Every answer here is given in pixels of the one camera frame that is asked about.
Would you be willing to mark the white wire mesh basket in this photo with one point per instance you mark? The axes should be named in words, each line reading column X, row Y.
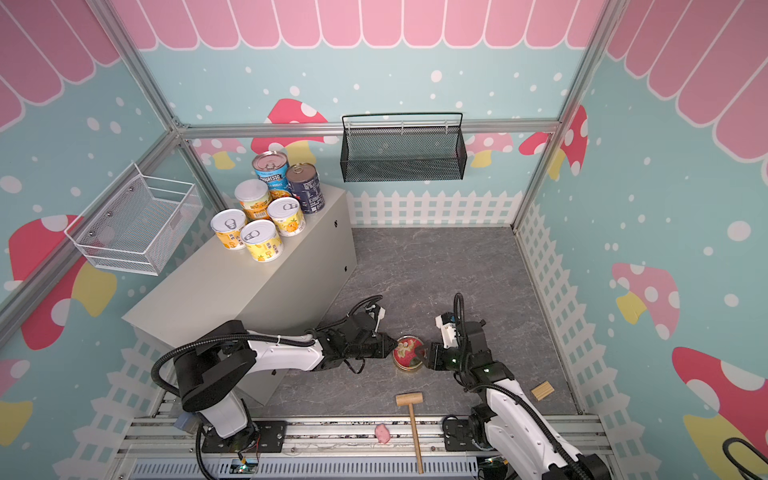
column 136, row 224

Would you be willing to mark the black wire mesh basket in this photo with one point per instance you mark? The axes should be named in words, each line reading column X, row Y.
column 403, row 147

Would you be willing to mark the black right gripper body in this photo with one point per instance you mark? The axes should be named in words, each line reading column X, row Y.
column 445, row 357

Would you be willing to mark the dark chopped tomatoes can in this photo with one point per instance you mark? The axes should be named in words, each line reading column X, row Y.
column 305, row 186

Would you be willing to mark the green yellow white lid can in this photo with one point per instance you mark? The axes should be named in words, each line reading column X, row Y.
column 254, row 198

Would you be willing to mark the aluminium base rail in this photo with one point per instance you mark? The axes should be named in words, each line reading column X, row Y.
column 307, row 448

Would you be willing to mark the white lid small can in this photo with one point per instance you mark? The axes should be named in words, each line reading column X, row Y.
column 287, row 215

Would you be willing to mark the blue chicken noodle soup can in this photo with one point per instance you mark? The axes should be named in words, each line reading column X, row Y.
column 271, row 167

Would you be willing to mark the wooden mallet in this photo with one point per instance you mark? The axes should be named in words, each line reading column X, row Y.
column 410, row 400

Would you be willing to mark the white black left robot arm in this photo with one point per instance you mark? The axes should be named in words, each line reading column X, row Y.
column 204, row 373

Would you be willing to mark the grey metal cabinet counter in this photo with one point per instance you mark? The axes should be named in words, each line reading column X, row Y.
column 285, row 296

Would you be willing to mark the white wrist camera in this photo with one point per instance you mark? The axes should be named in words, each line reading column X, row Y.
column 377, row 313
column 447, row 325

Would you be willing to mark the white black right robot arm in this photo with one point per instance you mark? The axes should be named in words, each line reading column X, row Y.
column 505, row 421

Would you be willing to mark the pink eraser blob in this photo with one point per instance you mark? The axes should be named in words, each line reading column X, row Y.
column 382, row 434

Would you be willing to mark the small wooden block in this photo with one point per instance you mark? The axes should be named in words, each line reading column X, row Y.
column 542, row 390

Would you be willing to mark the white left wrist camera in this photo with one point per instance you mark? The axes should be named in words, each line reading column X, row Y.
column 377, row 313

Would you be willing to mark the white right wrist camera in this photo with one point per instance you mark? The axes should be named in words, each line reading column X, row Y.
column 447, row 325

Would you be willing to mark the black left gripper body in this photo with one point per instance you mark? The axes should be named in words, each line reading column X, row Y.
column 373, row 348

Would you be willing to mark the yellow can silver lid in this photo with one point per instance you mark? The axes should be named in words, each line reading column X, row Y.
column 227, row 226

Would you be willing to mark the red lid tin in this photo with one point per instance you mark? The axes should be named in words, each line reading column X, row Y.
column 406, row 355

